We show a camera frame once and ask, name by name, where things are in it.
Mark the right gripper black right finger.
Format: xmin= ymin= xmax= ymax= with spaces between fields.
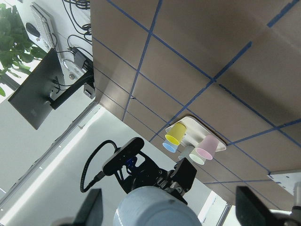
xmin=236 ymin=186 xmax=281 ymax=226

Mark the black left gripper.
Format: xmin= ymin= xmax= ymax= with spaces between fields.
xmin=115 ymin=151 xmax=197 ymax=205

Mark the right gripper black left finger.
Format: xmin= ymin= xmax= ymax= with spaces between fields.
xmin=71 ymin=188 xmax=103 ymax=226

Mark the light blue plastic cup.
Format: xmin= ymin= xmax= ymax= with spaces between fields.
xmin=113 ymin=186 xmax=201 ymax=226

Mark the yellow plastic cup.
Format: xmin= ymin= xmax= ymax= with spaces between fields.
xmin=165 ymin=123 xmax=187 ymax=145

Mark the grey plastic cup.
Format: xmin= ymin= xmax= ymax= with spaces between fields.
xmin=178 ymin=145 xmax=195 ymax=162

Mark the cream white plastic cup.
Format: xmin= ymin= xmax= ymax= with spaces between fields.
xmin=189 ymin=148 xmax=206 ymax=165

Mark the pink plastic cup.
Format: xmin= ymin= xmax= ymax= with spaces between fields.
xmin=196 ymin=135 xmax=219 ymax=160

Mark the black webcam on wrist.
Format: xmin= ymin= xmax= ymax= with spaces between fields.
xmin=102 ymin=137 xmax=144 ymax=176

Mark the cream plastic tray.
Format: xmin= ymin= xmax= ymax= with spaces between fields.
xmin=165 ymin=115 xmax=227 ymax=152

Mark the black monitor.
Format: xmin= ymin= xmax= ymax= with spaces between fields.
xmin=8 ymin=48 xmax=94 ymax=130

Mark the green potted plant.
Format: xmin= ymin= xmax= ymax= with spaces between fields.
xmin=0 ymin=3 xmax=48 ymax=97

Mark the white keyboard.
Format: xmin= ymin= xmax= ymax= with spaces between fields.
xmin=30 ymin=2 xmax=55 ymax=50

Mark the black computer mouse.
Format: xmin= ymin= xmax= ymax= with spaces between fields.
xmin=25 ymin=22 xmax=40 ymax=38

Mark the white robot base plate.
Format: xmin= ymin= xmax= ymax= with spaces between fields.
xmin=268 ymin=169 xmax=301 ymax=196

